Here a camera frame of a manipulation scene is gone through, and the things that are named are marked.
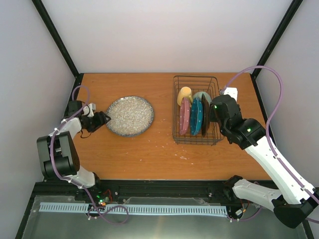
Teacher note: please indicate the speckled large stoneware plate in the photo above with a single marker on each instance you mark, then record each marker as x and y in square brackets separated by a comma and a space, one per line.
[130, 116]

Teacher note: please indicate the black frame post left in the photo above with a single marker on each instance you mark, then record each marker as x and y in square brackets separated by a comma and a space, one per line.
[43, 13]

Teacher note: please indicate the mint green ceramic bowl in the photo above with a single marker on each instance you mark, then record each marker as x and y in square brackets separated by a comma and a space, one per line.
[198, 95]

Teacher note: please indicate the yellow ceramic mug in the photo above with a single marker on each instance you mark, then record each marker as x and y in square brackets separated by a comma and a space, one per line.
[185, 92]

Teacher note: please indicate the black frame post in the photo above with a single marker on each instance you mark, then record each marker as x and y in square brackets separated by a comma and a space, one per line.
[280, 30]
[43, 13]

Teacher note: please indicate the black rimmed cream plate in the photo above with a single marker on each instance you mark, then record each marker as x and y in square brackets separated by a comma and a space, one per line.
[206, 109]

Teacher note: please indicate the black frame post right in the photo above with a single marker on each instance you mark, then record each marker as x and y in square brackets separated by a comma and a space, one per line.
[280, 30]

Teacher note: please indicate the teal blue plate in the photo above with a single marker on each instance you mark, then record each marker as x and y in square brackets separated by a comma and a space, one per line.
[196, 116]

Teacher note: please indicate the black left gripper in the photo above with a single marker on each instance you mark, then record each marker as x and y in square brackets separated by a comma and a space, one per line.
[100, 120]

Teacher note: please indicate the left electronics board with wires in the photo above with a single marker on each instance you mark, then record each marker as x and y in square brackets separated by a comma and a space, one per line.
[104, 198]

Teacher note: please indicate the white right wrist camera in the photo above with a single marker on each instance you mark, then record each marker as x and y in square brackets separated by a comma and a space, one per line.
[232, 92]

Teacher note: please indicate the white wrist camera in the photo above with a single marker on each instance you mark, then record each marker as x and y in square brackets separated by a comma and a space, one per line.
[89, 110]
[232, 92]

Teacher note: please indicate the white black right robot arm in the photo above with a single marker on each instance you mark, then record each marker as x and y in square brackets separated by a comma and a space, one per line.
[295, 198]

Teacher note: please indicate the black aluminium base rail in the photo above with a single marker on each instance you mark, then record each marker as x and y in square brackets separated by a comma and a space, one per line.
[218, 191]

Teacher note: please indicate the dark wire dish rack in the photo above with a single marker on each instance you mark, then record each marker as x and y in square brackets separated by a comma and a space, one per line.
[197, 84]

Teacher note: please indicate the light blue slotted cable duct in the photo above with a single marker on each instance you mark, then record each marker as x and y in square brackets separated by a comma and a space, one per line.
[137, 210]

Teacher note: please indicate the right connector with wires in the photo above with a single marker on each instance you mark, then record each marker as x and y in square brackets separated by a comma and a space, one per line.
[244, 212]

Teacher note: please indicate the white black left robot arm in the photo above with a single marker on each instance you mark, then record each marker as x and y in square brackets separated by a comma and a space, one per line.
[57, 153]

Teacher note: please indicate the pink polka dot plate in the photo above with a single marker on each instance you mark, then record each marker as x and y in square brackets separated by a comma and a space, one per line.
[184, 115]

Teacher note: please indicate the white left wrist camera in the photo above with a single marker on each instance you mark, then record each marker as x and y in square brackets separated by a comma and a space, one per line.
[89, 110]

